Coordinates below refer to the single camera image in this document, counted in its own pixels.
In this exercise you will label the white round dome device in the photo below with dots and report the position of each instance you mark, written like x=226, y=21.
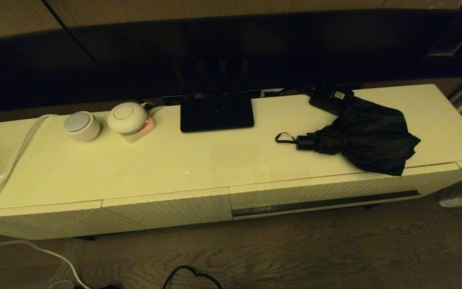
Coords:
x=126, y=118

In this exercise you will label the black box with white label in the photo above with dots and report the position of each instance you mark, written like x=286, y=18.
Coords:
x=327, y=100

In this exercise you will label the black umbrella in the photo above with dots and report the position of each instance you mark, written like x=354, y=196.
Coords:
x=371, y=136

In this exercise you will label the white cabinet drawer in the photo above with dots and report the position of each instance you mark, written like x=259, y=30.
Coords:
x=295, y=196

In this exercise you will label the white ribbed cabinet door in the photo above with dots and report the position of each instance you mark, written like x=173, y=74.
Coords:
x=34, y=222
x=167, y=210

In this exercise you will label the white power strip red light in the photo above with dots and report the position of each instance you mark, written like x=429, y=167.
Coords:
x=144, y=131

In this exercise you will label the black television base plate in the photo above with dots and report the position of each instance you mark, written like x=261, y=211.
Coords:
x=217, y=114

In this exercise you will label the white TV cabinet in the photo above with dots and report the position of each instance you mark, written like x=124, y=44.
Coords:
x=175, y=160

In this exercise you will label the black flat television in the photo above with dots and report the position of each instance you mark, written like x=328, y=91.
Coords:
x=215, y=52

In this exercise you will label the white speaker with grey top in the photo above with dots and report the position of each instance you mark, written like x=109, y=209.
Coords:
x=82, y=127

